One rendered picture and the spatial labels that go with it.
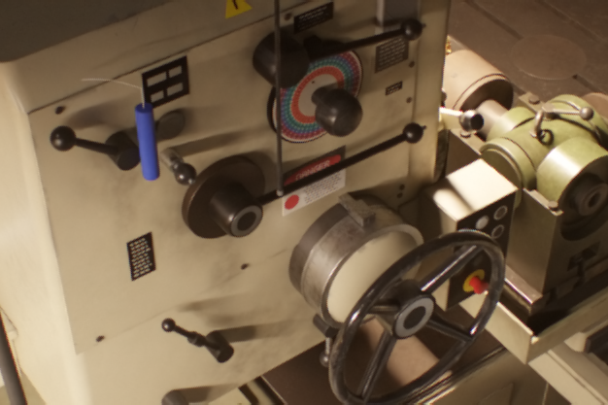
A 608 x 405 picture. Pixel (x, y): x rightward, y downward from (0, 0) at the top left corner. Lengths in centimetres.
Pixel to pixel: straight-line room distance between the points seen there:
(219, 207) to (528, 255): 88
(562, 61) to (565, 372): 83
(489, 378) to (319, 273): 104
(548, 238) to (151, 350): 86
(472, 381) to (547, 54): 87
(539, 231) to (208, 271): 77
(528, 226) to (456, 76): 37
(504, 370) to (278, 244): 112
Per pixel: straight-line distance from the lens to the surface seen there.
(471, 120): 216
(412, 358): 293
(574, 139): 249
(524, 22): 332
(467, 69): 263
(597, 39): 332
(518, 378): 314
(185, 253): 195
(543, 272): 253
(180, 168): 175
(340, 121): 183
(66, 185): 173
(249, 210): 185
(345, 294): 208
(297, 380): 287
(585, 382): 283
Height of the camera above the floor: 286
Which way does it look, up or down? 43 degrees down
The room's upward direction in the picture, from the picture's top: straight up
